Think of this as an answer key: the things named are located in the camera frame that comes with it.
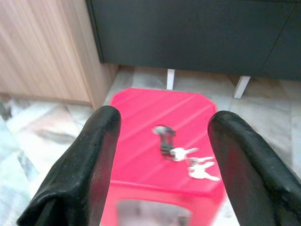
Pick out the red plastic stool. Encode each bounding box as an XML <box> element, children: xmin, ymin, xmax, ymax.
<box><xmin>100</xmin><ymin>87</ymin><xmax>228</xmax><ymax>226</ymax></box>

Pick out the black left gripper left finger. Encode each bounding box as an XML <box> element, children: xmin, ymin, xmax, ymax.
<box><xmin>16</xmin><ymin>105</ymin><xmax>122</xmax><ymax>226</ymax></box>

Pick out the black low console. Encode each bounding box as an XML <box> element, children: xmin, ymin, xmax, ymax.
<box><xmin>86</xmin><ymin>0</ymin><xmax>301</xmax><ymax>82</ymax></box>

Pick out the silver key bunch black fob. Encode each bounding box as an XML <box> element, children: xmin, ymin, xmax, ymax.
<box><xmin>152</xmin><ymin>125</ymin><xmax>221</xmax><ymax>182</ymax></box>

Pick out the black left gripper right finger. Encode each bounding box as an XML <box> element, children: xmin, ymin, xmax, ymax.
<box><xmin>208</xmin><ymin>110</ymin><xmax>301</xmax><ymax>226</ymax></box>

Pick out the white console leg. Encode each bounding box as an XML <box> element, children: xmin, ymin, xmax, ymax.
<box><xmin>166</xmin><ymin>69</ymin><xmax>175</xmax><ymax>91</ymax></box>
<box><xmin>233</xmin><ymin>75</ymin><xmax>251</xmax><ymax>99</ymax></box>

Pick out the light wooden cabinet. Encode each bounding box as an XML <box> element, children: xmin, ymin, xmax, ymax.
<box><xmin>0</xmin><ymin>0</ymin><xmax>118</xmax><ymax>110</ymax></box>

